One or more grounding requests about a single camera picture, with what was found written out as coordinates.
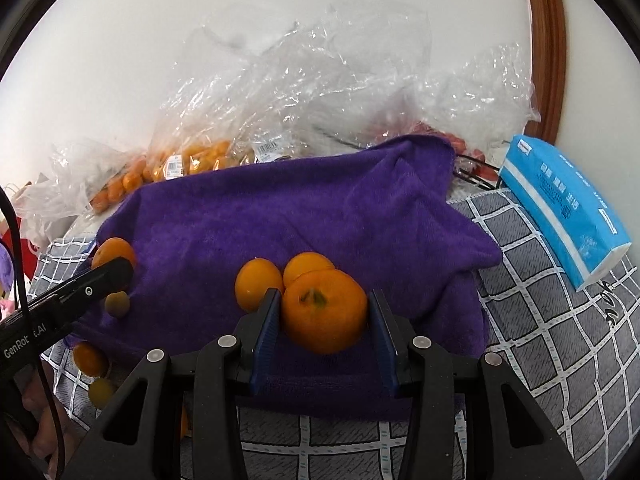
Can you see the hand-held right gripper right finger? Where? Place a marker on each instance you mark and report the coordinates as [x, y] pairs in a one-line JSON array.
[[385, 345]]

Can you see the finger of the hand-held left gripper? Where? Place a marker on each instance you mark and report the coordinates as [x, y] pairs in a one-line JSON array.
[[95, 285]]

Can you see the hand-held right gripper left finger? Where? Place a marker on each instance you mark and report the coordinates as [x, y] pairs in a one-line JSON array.
[[265, 340]]

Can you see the large orange mandarin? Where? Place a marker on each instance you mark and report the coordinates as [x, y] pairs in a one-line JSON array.
[[325, 310], [112, 251]]

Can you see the small oval orange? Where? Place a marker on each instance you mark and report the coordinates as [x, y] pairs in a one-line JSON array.
[[307, 265], [257, 282], [90, 358]]

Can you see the purple towel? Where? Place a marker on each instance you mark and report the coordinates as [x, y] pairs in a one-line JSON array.
[[300, 200]]

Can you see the person's left hand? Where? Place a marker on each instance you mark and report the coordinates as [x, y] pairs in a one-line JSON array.
[[37, 405]]

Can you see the yellow-green round fruit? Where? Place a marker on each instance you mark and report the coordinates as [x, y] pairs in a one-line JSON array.
[[117, 305], [101, 391]]

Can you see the white plastic bag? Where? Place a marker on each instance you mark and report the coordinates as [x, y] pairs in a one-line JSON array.
[[40, 205]]

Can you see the red paper bag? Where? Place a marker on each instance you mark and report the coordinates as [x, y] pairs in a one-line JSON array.
[[7, 237]]

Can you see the clear bag of mandarins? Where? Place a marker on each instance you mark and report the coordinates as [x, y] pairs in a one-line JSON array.
[[107, 185]]

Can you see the grey checkered bed sheet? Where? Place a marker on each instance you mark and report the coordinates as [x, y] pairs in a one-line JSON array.
[[550, 340]]

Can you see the labelled clear bag of oranges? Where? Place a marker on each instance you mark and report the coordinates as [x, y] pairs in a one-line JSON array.
[[200, 155]]

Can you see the blue tissue pack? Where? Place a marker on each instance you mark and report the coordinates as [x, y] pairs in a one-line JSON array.
[[565, 210]]

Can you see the clear bag of red tomatoes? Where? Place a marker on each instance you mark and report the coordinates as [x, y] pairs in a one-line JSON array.
[[465, 110]]

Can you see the crumpled clear plastic bag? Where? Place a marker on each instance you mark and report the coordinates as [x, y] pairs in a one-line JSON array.
[[340, 70]]

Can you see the brown wooden door frame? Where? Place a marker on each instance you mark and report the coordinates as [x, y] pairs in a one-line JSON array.
[[545, 50]]

